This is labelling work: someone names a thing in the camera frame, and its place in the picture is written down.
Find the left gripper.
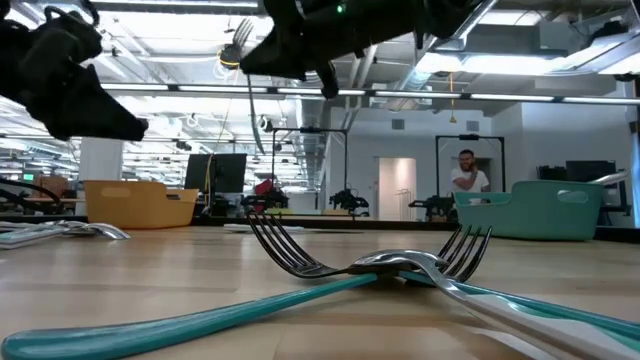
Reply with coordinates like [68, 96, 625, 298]
[0, 7, 150, 143]

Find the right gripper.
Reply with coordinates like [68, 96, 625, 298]
[239, 0, 426, 100]

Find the fork solid teal handle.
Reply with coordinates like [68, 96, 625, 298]
[231, 17, 267, 156]
[0, 224, 494, 360]
[246, 210, 640, 346]

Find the white pillar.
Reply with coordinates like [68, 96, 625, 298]
[78, 137, 125, 217]

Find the black crossbar with lights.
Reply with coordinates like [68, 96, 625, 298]
[0, 79, 640, 107]

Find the yellow plastic bin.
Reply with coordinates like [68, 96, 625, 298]
[83, 179, 200, 230]

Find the red object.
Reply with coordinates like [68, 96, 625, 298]
[253, 178, 276, 199]

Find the white doorway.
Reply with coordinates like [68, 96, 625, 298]
[378, 157, 418, 222]

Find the person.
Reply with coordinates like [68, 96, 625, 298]
[448, 148, 491, 206]

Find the teal plastic bin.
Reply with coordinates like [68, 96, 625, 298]
[453, 179, 605, 242]

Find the black wide monitor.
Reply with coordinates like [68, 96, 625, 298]
[565, 159, 618, 184]

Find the black overhead camera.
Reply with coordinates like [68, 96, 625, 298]
[218, 43, 245, 71]

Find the silver ventilation duct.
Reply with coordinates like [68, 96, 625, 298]
[387, 29, 501, 114]
[277, 74, 346, 191]

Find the yellow hanging cable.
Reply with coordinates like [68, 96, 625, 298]
[202, 42, 264, 201]

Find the black aluminium table frame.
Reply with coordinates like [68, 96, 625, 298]
[0, 212, 640, 244]

